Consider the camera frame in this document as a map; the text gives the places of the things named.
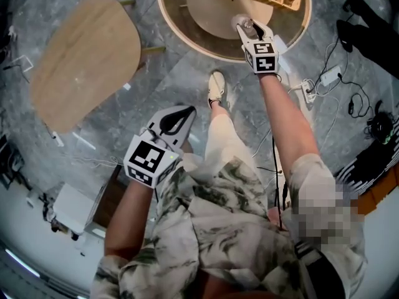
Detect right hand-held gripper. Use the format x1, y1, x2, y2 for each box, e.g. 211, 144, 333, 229
236, 19, 279, 74

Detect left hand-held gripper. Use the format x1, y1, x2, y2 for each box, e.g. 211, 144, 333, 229
123, 105, 197, 189

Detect person's left forearm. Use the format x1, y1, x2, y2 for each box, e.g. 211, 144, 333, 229
104, 176, 156, 257

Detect person's right forearm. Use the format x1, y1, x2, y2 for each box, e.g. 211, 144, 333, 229
258, 72, 321, 171

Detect round glass coffee table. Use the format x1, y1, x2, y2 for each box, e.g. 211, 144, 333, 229
156, 0, 312, 64

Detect person's bare leg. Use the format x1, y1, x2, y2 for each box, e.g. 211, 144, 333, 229
210, 102, 232, 121

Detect white sneaker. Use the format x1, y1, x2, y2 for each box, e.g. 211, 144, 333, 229
207, 70, 227, 108

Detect beige shorts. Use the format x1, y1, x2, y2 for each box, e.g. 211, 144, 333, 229
204, 113, 260, 180

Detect white flat power adapter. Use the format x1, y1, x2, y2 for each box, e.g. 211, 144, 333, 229
320, 66, 343, 86

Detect dark wooden side table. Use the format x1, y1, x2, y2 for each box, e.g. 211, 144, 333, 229
92, 163, 132, 230

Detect oval wooden table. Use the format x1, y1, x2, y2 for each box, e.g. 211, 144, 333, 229
31, 0, 166, 135

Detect white green patterned shirt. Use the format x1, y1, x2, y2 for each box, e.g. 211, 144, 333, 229
90, 153, 368, 299

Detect white box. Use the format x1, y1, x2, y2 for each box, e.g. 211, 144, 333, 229
52, 182, 107, 237

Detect black headset bundle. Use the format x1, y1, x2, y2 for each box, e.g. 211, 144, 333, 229
366, 100, 393, 145

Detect black white striped cloth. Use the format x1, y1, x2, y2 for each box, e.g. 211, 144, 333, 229
335, 140, 399, 196

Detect thin white tangled cable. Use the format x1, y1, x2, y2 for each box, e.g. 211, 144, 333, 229
70, 155, 122, 169

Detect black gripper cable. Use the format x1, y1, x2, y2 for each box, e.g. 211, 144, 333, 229
257, 135, 288, 230

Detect black cable with inline adapter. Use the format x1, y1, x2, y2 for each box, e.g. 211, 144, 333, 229
347, 92, 366, 118

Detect black chest strap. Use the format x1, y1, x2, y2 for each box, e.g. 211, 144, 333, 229
294, 240, 346, 299

